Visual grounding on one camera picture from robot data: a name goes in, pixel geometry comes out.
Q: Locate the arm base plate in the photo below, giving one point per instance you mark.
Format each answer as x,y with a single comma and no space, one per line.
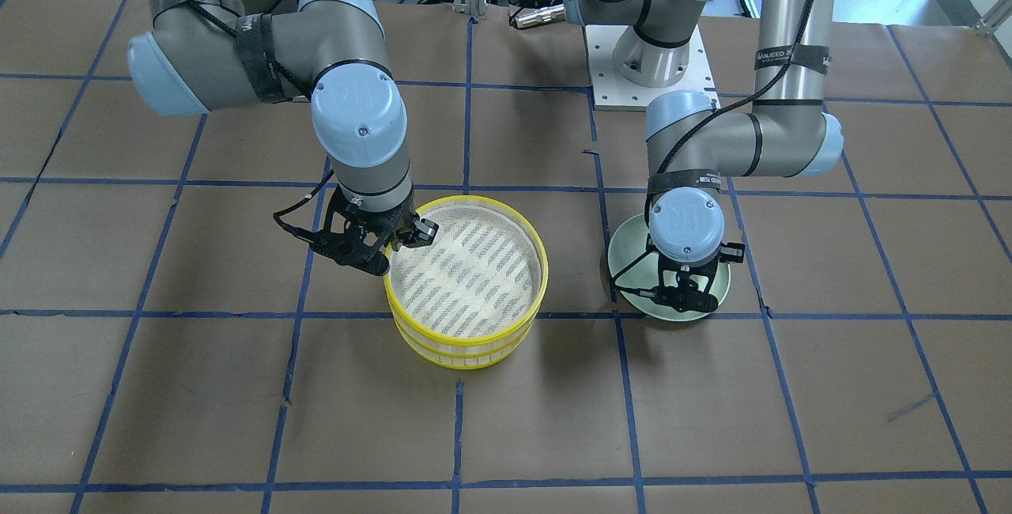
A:
627,73

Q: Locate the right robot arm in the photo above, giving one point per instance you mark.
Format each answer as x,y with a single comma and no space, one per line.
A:
208,55

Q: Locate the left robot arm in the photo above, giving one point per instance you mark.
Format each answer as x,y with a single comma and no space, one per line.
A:
780,130

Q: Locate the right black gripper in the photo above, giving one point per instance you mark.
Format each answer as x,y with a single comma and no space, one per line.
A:
393,224

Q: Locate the yellow steamer basket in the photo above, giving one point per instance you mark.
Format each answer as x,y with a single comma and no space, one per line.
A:
483,277
458,356

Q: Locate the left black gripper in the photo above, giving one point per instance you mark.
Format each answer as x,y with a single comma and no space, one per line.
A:
733,252

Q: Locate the silver cylindrical connector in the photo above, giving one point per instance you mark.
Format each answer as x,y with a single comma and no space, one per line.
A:
525,18

